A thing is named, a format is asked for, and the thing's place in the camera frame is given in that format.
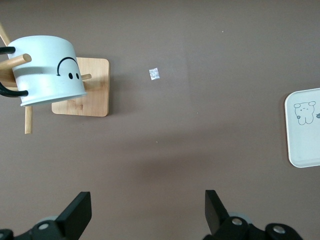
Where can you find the wooden mug stand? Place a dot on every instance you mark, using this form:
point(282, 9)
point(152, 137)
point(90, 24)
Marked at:
point(95, 100)

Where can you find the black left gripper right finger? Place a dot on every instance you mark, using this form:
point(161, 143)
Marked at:
point(217, 217)

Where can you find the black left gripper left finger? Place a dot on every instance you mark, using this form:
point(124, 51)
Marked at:
point(72, 220)

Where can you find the small clear tape piece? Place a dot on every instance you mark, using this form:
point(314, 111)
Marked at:
point(154, 74)

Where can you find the white rabbit print tray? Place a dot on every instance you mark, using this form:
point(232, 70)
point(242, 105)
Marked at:
point(305, 140)

